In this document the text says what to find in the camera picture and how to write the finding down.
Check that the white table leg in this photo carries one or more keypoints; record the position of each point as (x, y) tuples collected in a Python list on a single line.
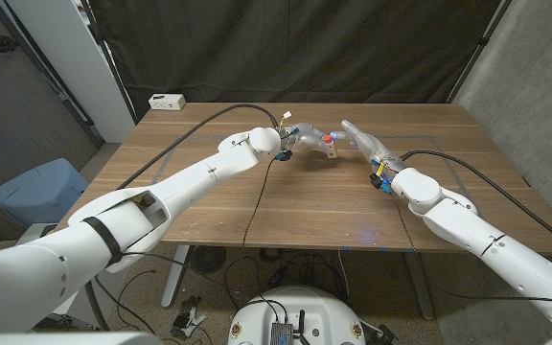
[(175, 278)]

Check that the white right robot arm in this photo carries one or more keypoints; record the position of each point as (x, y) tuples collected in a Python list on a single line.
[(458, 225)]

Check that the white power strip box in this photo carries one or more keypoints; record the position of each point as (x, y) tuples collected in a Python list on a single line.
[(167, 101)]

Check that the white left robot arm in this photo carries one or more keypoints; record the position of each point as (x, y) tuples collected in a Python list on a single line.
[(89, 249)]

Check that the wooden block with holes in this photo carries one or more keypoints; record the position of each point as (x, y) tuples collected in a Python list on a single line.
[(332, 150)]

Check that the white pillar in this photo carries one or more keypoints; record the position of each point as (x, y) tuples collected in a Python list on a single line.
[(75, 62)]

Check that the small black device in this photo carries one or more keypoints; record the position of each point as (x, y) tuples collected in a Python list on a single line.
[(387, 335)]

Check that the grey electronics box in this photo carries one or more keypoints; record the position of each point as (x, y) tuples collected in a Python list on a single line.
[(281, 334)]

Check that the blue plastic bin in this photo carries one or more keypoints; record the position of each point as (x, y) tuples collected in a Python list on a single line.
[(36, 191)]

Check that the grey table leg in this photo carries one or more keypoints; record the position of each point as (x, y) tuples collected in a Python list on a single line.
[(417, 287)]

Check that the black white floor gadget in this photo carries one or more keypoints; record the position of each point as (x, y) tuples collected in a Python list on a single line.
[(187, 318)]

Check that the round black floor fan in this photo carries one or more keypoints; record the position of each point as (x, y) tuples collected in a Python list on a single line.
[(207, 259)]

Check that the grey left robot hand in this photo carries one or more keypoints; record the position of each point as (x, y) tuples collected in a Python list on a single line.
[(308, 135)]

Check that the wooden screw with red head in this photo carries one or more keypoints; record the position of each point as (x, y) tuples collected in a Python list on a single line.
[(328, 138)]

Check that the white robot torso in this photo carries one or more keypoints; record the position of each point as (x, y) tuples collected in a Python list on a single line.
[(300, 306)]

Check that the black backdrop stand pole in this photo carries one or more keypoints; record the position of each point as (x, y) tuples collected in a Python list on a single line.
[(479, 45), (108, 62)]

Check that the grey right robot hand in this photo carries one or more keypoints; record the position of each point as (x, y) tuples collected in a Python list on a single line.
[(372, 144)]

